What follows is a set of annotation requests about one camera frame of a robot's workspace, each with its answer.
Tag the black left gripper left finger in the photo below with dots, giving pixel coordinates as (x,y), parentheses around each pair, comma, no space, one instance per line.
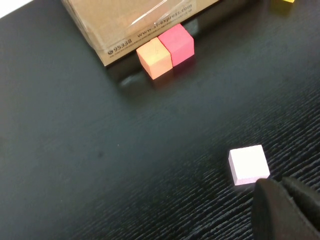
(275,212)

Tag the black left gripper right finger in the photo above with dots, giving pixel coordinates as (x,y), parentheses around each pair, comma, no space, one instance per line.
(305,197)

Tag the pale white foam cube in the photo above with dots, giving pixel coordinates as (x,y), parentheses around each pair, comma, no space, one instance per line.
(248,163)

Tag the pink foam cube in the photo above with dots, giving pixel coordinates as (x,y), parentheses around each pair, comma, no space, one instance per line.
(178,45)

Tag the yellow foam cube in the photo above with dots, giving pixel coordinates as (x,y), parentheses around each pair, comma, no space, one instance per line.
(281,5)

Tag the orange foam cube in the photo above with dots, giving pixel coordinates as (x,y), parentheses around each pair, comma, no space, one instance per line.
(155,58)

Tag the cardboard box with F2 print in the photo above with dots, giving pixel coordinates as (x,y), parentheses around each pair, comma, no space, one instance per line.
(112,22)

